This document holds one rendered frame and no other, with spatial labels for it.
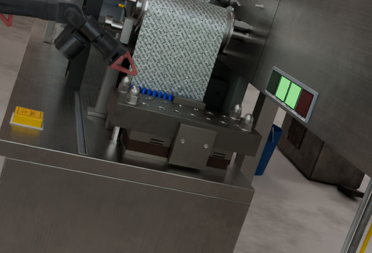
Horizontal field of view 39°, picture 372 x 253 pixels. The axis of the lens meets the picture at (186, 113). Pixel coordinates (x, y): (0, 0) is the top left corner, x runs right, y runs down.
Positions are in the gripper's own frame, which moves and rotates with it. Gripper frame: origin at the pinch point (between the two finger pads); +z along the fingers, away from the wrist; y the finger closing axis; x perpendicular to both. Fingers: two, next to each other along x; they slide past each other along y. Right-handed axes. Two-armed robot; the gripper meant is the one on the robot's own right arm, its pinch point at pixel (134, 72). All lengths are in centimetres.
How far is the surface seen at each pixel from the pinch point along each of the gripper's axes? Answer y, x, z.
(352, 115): 60, 28, 19
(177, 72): 0.3, 8.9, 8.9
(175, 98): 6.4, 3.3, 11.9
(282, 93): 30.5, 23.9, 20.9
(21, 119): 13.4, -27.3, -15.0
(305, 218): -166, -2, 210
